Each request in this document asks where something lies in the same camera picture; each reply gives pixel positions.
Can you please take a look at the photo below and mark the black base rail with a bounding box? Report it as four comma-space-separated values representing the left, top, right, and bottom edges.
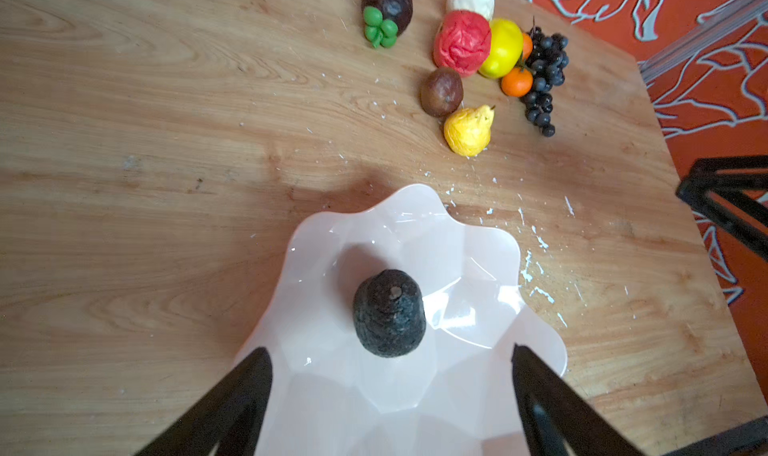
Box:
666, 416, 768, 456

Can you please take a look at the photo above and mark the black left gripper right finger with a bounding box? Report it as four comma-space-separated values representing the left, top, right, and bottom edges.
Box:
511, 345, 641, 455

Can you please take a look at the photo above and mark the small fake orange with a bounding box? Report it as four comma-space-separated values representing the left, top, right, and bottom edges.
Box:
521, 33, 533, 62
500, 67, 534, 98

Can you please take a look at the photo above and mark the yellow fake pear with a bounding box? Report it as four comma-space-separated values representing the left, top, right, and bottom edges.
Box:
443, 105, 495, 158

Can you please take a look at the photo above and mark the upper small fake orange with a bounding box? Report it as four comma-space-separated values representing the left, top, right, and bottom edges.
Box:
521, 33, 533, 62

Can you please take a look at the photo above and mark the brown fake passion fruit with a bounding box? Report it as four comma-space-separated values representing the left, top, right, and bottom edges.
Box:
420, 67, 464, 118

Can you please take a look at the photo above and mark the pink scalloped fruit bowl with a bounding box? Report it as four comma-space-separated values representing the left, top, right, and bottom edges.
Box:
241, 184, 567, 455

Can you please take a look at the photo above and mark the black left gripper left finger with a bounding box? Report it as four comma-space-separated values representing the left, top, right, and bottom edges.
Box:
138, 347, 273, 455

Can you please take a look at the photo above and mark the dark fake avocado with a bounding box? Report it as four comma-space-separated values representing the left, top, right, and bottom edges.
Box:
353, 269, 427, 358

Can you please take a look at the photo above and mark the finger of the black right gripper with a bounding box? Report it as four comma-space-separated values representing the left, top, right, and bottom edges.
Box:
676, 156, 767, 259

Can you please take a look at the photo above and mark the yellow fake lemon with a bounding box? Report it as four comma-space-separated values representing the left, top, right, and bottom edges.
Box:
479, 19, 524, 80

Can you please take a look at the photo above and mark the dark purple fake mangosteen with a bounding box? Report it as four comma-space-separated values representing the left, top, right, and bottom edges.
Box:
361, 0, 413, 48

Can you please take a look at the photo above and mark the dark fake grape bunch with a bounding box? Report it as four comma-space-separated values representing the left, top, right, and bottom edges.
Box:
520, 20, 570, 138

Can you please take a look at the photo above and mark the red fake apple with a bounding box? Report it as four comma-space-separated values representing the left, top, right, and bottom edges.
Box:
432, 10, 491, 78

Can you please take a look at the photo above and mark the lower small fake orange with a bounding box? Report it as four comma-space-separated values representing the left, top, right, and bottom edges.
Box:
500, 67, 534, 98

